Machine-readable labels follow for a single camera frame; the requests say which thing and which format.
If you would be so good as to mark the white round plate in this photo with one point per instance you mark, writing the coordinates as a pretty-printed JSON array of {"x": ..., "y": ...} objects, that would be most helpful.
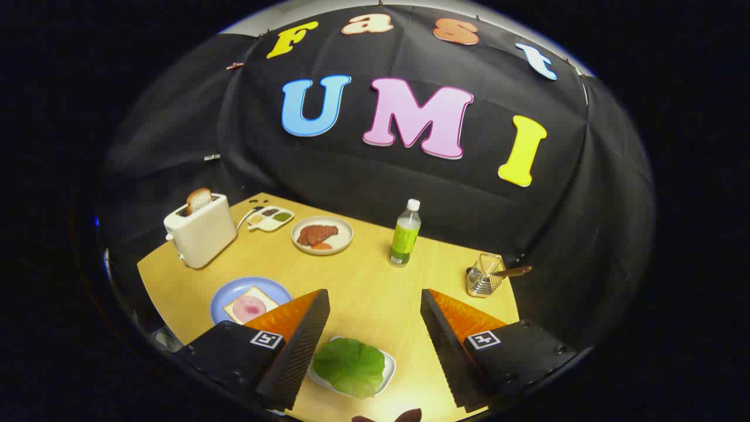
[{"x": 344, "y": 237}]

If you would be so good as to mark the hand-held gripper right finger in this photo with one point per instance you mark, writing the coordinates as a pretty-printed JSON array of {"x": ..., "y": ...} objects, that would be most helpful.
[{"x": 448, "y": 351}]

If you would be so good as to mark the pink ham slice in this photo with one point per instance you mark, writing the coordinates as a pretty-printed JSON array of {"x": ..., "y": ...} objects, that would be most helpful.
[{"x": 249, "y": 306}]

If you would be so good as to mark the white divided condiment tray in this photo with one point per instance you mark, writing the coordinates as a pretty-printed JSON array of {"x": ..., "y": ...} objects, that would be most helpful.
[{"x": 270, "y": 222}]

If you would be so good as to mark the toasted bread slice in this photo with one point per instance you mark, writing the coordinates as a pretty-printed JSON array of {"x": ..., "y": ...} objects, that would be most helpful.
[{"x": 199, "y": 200}]

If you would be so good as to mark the white square plate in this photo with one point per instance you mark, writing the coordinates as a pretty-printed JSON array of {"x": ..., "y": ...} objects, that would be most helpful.
[{"x": 388, "y": 366}]

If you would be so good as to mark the white toaster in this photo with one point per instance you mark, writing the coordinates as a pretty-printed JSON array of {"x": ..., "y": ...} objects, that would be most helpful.
[{"x": 205, "y": 234}]

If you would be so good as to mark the white bread slice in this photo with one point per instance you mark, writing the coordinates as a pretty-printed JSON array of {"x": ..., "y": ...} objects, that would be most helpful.
[{"x": 265, "y": 296}]

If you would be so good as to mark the orange tomato slice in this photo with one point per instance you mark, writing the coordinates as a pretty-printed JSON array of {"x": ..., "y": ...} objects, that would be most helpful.
[{"x": 321, "y": 246}]

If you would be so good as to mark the brown meat slices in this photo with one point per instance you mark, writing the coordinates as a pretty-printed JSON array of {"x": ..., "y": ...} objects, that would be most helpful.
[{"x": 316, "y": 234}]

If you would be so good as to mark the green drink bottle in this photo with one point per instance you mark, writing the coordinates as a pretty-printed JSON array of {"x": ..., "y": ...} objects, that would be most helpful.
[{"x": 404, "y": 237}]

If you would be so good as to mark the blue plate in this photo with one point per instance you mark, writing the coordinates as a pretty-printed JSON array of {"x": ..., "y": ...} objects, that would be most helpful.
[{"x": 224, "y": 296}]

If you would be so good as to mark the black backdrop cloth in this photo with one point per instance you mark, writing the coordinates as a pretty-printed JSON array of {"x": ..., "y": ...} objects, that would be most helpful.
[{"x": 351, "y": 176}]

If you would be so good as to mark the green lettuce leaf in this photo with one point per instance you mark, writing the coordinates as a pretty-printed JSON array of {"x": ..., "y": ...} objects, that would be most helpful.
[{"x": 348, "y": 366}]

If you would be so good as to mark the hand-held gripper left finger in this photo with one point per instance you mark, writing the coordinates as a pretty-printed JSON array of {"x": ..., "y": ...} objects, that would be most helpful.
[{"x": 296, "y": 351}]

